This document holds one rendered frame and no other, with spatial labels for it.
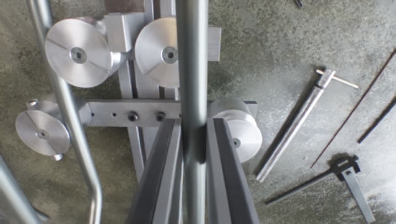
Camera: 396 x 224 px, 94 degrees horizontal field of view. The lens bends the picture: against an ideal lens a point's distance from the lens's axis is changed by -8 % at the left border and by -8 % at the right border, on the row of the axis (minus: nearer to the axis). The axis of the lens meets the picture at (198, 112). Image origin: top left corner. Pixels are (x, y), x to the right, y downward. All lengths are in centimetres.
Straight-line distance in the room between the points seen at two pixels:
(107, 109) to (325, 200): 40
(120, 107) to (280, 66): 19
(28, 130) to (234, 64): 22
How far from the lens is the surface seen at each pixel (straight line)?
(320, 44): 28
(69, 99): 20
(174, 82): 15
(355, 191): 46
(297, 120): 29
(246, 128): 18
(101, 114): 24
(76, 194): 43
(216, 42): 19
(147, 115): 22
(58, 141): 22
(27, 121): 22
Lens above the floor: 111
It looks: 62 degrees down
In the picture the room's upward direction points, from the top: 179 degrees clockwise
